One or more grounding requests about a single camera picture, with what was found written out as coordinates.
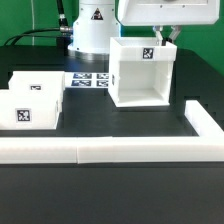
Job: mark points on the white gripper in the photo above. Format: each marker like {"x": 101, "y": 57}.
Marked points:
{"x": 168, "y": 12}

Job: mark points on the white drawer cabinet box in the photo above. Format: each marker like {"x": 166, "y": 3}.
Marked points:
{"x": 140, "y": 71}

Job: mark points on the white front drawer tray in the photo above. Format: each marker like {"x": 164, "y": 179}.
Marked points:
{"x": 32, "y": 110}

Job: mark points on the white drawer tray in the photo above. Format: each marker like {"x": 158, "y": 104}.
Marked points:
{"x": 52, "y": 81}
{"x": 32, "y": 110}

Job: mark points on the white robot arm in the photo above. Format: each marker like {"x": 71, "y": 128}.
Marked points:
{"x": 98, "y": 21}

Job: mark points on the white rear drawer tray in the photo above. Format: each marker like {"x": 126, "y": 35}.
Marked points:
{"x": 52, "y": 81}

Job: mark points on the white foam border right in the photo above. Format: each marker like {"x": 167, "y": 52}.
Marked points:
{"x": 201, "y": 121}

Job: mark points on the white foam border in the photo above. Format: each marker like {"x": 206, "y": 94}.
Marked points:
{"x": 79, "y": 150}
{"x": 201, "y": 121}

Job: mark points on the white marker tag plate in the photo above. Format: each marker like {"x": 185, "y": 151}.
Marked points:
{"x": 86, "y": 80}

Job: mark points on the white foam border front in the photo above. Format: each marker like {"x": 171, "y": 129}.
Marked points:
{"x": 79, "y": 150}

